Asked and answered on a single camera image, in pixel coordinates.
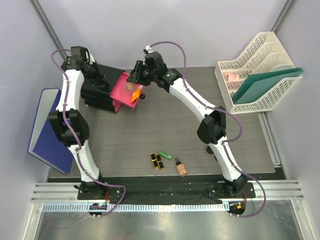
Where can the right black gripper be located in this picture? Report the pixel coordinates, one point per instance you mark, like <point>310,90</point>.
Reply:
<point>135,75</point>

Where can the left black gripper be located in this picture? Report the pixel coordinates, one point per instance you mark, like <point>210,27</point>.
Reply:
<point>100,80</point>

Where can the beige foundation bottle black cap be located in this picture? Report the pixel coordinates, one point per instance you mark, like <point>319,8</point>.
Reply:
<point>130,86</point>

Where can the orange tube white cap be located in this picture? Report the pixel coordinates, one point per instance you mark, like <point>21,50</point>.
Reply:
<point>136,94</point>

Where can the beige spray bottle black cap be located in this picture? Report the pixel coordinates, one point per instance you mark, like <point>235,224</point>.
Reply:
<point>181,169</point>

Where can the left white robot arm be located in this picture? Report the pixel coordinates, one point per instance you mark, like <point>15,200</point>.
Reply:
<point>68,124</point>

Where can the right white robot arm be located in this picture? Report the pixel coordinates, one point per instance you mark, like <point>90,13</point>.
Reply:
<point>212,128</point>

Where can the black drawer organizer cabinet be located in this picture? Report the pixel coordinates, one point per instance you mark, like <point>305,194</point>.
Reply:
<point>98,85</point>

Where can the pink closed drawer front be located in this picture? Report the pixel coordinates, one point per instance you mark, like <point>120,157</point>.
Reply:
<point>117,105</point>

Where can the pink paper note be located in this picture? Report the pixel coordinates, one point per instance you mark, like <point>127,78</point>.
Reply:
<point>231,77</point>

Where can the blue binder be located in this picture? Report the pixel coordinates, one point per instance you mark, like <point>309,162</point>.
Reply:
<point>43,143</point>

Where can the green lipstick tube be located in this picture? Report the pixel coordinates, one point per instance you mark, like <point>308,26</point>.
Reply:
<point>165,155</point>

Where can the black gold lipstick middle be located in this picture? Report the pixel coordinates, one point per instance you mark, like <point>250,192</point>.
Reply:
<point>159,161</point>

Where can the green folder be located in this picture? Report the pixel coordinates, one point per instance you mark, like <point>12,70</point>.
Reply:
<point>256,85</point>

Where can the white mesh file rack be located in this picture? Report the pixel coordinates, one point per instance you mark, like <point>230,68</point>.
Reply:
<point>264,53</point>

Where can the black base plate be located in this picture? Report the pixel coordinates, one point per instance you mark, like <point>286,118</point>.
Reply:
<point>168,190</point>

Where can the slotted cable duct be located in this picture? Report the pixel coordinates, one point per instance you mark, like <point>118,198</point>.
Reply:
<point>61,207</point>

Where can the aluminium rail frame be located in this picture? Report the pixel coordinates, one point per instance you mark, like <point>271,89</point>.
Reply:
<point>66,192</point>

